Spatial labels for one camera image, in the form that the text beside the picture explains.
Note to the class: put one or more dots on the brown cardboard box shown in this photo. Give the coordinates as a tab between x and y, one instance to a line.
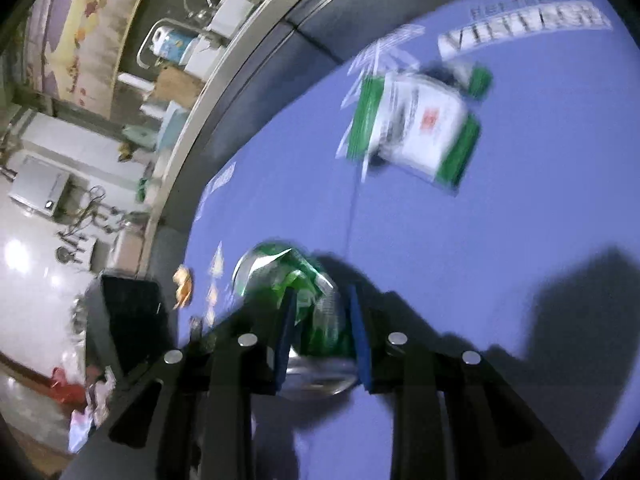
175	87

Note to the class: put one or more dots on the white water heater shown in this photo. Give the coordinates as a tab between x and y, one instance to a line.
37	185

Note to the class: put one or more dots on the green and white packet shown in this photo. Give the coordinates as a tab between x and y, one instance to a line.
425	125

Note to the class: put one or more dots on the floral wall cloth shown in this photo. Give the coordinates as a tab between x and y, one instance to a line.
85	25

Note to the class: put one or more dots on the green drink can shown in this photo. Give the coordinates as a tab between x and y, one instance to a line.
325	340

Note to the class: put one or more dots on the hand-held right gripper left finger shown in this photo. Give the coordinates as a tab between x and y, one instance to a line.
284	342

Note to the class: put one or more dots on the orange peel piece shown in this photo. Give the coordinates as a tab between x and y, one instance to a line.
183	287

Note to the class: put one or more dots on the red plastic item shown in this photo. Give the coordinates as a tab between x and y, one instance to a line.
67	385

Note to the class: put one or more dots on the black bin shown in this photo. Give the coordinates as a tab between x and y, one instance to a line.
130	322

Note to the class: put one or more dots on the blue printed mat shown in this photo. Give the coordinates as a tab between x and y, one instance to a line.
500	220

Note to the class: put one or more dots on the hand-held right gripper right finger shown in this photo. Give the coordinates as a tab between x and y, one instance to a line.
361	347

